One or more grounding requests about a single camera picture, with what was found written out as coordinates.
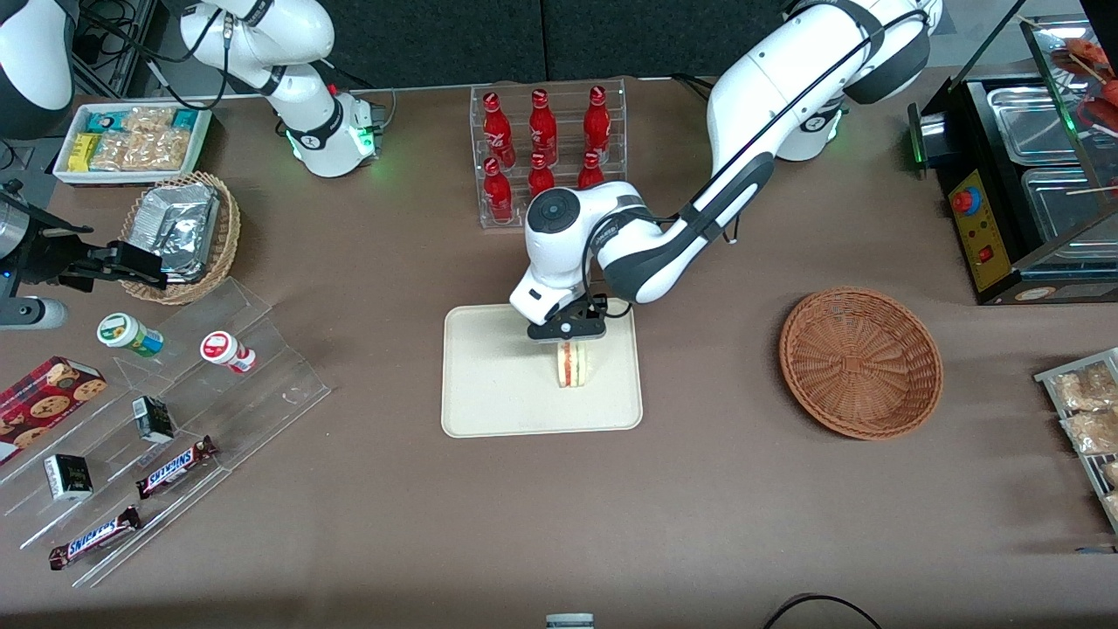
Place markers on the clear bag of pastry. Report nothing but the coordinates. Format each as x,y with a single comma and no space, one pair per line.
1092,432
1087,389
1112,505
1111,472

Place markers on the small black carton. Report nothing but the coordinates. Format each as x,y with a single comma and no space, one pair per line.
153,419
68,477

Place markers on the small grey device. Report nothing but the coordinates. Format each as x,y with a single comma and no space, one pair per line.
569,621

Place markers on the clear bag of crackers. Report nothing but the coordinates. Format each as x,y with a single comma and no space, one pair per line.
148,120
144,151

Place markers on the triangular sandwich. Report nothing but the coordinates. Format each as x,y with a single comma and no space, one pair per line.
575,365

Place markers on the brown round wicker basket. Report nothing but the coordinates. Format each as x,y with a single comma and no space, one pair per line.
860,362

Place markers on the black glass food warmer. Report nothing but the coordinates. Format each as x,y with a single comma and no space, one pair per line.
983,245

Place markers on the clear acrylic bottle rack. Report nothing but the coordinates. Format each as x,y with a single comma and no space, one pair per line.
489,218

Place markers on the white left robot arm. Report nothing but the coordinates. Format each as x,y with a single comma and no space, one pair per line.
769,79

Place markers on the green lid white cup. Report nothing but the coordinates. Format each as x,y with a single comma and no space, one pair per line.
127,334

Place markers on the red lid white cup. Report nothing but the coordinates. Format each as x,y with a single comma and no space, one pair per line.
224,349

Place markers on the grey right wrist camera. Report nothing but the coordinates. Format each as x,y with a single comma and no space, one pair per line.
31,313

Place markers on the light tan wicker basket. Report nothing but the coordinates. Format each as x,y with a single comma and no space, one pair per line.
225,236

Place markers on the cream plastic tray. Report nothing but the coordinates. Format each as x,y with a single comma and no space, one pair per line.
498,384

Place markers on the clear acrylic stepped stand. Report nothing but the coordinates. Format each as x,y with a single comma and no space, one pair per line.
253,393

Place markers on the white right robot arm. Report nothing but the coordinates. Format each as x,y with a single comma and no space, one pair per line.
301,39

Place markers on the yellow snack packet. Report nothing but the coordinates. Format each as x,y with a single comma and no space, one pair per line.
83,153

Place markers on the red plaid cookie box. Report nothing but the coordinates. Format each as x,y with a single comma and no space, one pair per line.
44,406

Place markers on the red sausage skewer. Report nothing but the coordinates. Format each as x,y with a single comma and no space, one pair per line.
1079,54
1105,105

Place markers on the teal snack packet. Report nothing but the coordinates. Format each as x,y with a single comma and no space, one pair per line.
185,119
105,120

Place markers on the red cola bottle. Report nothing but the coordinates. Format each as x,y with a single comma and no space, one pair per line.
541,175
596,122
498,196
496,127
591,173
541,127

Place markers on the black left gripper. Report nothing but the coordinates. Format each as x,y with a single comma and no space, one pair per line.
598,305

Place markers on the Snickers chocolate bar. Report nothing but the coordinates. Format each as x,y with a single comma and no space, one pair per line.
94,537
175,467

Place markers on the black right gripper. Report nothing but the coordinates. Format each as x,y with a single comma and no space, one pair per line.
54,259

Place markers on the white rectangular snack tray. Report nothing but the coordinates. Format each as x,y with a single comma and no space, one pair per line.
65,175

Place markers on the stainless steel pan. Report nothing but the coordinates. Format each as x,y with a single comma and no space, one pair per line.
1035,122
1070,214

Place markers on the silver foil pack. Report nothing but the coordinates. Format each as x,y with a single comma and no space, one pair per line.
188,271
175,223

